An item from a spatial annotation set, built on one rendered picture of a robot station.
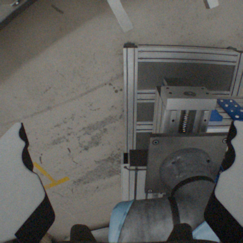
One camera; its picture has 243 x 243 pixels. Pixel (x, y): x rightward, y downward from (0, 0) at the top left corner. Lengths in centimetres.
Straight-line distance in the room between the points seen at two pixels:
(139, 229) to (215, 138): 30
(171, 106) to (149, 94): 82
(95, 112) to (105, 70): 38
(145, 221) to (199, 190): 14
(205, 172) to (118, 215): 23
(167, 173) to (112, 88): 111
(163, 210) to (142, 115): 105
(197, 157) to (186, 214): 16
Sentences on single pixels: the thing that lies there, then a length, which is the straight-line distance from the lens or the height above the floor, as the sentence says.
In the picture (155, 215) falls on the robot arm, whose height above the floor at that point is 121.
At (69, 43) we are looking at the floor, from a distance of 149.
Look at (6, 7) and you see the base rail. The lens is 85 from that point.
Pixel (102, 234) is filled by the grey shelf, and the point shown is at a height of 14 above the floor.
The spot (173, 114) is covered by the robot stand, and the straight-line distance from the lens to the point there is 51.
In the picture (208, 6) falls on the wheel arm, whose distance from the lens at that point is 62.
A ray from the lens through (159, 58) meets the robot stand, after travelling 126.
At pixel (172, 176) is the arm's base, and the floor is 110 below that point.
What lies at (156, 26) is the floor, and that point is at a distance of 145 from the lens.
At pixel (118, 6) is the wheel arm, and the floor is 85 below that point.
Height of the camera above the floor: 143
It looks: 59 degrees down
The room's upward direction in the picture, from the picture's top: 178 degrees counter-clockwise
